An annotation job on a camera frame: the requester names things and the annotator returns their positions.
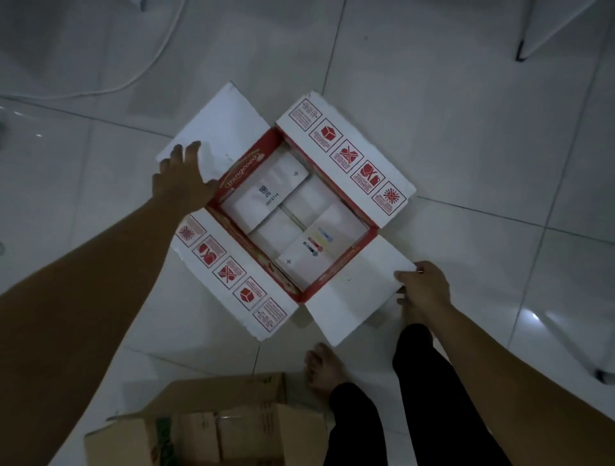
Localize person's left hand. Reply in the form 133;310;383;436
152;141;220;215

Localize person's right hand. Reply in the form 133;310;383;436
393;261;453;328

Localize white and red carton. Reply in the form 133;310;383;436
156;81;418;348

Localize brown Rio printed carton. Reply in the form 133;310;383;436
84;372;333;466

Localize person's left forearm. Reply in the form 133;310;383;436
0;199;187;466

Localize person's right forearm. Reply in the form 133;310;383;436
431;306;615;466

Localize person's right leg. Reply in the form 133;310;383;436
392;324;513;466

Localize person's leg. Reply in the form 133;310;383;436
392;324;513;466
323;382;388;466

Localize person's left leg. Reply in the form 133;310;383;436
323;382;388;466

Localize white packet with barcode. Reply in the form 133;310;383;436
220;143;309;235

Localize plain white packet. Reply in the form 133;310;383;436
282;175;338;218
249;210;309;256

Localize white packet with coloured marks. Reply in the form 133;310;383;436
275;211;372;293

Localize grey metal stand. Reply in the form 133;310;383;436
543;307;615;386

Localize white cabinet side panel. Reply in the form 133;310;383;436
515;0;600;62

